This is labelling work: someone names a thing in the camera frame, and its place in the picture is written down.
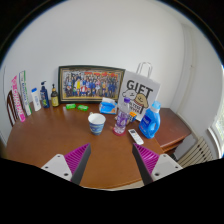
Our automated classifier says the tall green white box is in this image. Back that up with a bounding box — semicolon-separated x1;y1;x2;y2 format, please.
18;70;33;117

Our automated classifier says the flat round red coaster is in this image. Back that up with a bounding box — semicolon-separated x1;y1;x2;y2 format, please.
112;126;130;137

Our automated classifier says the white window frame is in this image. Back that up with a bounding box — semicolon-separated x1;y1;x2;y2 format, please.
209;99;224;158

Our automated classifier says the dark blue pump bottle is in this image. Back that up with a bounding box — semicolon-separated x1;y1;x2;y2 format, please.
39;80;51;109

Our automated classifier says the clear purple-label water bottle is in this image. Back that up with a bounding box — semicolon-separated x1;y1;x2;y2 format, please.
113;97;132;135

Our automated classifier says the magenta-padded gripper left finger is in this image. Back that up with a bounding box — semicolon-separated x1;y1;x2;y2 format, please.
40;143;92;186

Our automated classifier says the framed group photo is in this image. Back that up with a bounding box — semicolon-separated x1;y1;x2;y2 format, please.
57;64;127;104

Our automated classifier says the white remote control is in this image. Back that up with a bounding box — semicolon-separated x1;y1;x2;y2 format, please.
127;128;145;146

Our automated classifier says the white radiator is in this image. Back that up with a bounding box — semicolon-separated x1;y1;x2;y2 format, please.
176;135;214;169

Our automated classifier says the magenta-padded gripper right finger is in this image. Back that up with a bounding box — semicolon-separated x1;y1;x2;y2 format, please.
132;143;184;186

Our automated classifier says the white paper gift bag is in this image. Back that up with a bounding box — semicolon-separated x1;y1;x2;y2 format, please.
117;61;161;122

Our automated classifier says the brown wooden chair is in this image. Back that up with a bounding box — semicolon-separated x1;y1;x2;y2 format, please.
5;89;21;128

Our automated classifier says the amber black pump bottle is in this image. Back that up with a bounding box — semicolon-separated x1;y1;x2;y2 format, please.
50;83;60;108

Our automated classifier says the blue tissue pack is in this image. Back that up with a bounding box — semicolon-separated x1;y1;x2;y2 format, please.
98;97;119;116

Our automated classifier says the tall pink white box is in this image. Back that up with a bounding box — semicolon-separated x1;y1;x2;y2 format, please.
10;75;27;123

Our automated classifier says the starry print paper cup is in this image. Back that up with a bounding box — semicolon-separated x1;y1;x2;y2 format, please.
87;112;107;136

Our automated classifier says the blue detergent bottle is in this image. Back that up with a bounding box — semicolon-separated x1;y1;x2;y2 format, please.
138;100;162;140

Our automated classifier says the white bottle blue cap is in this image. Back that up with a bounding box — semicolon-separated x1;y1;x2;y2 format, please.
30;87;42;112

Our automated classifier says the colourful puzzle cube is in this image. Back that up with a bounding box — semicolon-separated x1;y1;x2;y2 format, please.
128;111;138;123

